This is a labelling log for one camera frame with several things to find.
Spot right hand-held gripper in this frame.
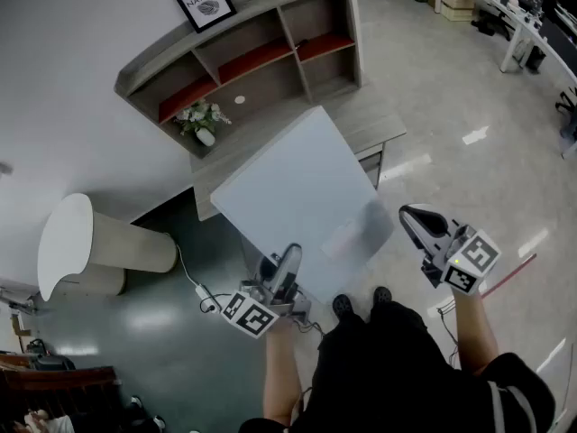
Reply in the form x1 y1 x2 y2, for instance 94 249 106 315
398 203 503 297

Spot grey wooden shelf red boards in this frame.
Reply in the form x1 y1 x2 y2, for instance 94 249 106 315
114 0 364 160

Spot person's right forearm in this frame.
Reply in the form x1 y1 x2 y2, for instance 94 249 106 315
450 286 501 374

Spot white power adapter cable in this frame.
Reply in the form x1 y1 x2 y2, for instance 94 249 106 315
174 244 235 315

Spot black framed leaf picture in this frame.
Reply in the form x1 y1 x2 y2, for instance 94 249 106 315
170 0 238 35

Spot white panel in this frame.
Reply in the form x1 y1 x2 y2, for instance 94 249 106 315
535 336 577 433

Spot black chair base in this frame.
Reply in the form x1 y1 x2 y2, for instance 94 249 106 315
554 86 577 116

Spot white flowers in white vase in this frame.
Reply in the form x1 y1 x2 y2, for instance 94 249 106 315
173 98 234 148

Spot person's black clothing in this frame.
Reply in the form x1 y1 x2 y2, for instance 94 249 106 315
237 299 557 433

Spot long white office desk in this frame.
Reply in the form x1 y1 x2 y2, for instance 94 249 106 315
435 0 577 85

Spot person's left forearm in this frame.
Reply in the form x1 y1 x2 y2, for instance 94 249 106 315
262 317 304 428

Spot black waste bin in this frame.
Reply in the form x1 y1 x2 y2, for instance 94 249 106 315
525 45 547 72

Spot brown wooden furniture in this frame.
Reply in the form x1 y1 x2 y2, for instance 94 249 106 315
0 353 124 423

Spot white curved top pedestal table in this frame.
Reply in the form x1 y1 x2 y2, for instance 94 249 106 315
36 192 178 302

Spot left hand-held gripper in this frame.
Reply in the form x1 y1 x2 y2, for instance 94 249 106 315
220 243 313 340

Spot black office chair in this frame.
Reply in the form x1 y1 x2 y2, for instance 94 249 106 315
470 8 516 42

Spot person's left black shoe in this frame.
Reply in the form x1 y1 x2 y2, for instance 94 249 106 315
332 293 353 320

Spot white object board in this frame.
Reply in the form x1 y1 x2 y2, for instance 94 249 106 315
210 105 396 307

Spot stacked beige boxes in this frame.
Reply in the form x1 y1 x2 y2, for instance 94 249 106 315
439 0 478 23

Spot red floor tape strip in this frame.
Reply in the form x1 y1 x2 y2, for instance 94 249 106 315
479 253 538 299

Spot thin black cable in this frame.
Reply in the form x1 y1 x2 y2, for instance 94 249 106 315
435 299 462 365

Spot grey wooden desk with drawer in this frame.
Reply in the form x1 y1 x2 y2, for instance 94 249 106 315
188 88 408 223

